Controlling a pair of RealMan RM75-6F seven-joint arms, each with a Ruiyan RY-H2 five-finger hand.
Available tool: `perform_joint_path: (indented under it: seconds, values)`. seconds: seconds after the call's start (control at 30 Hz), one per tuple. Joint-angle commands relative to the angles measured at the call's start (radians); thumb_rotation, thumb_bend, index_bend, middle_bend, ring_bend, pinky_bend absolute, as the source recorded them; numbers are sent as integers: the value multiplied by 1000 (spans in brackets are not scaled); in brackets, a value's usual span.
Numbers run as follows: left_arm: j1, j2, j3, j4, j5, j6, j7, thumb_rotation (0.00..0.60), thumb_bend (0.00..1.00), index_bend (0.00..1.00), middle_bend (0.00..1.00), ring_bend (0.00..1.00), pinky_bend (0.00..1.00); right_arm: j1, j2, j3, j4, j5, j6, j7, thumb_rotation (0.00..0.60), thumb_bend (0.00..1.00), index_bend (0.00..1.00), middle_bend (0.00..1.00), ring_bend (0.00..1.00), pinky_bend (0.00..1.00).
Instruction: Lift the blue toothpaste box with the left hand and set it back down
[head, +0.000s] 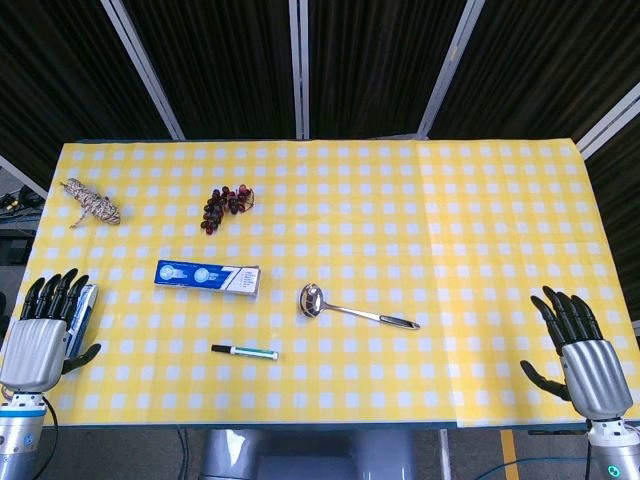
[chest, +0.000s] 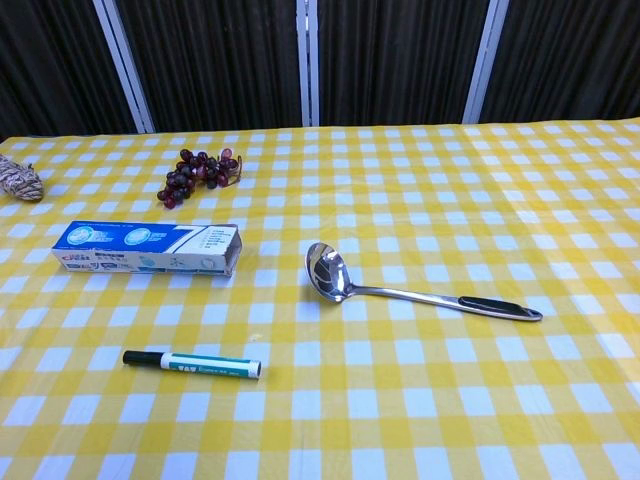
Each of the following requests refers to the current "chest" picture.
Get blue white carton box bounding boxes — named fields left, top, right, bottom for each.
left=52, top=220, right=244, bottom=278

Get stainless steel ladle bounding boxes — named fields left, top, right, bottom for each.
left=305, top=241, right=544, bottom=324

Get purple artificial grape bunch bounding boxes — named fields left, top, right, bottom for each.
left=156, top=147, right=245, bottom=210

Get yellow white checkered tablecloth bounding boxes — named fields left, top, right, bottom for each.
left=0, top=123, right=640, bottom=480
left=462, top=119, right=640, bottom=426

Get green white marker pen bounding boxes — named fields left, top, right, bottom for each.
left=122, top=349, right=264, bottom=382

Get beige twine bundle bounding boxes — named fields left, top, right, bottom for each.
left=0, top=153, right=46, bottom=202

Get white partition frame post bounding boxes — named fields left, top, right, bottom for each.
left=92, top=0, right=156, bottom=134
left=296, top=0, right=321, bottom=127
left=462, top=0, right=510, bottom=125

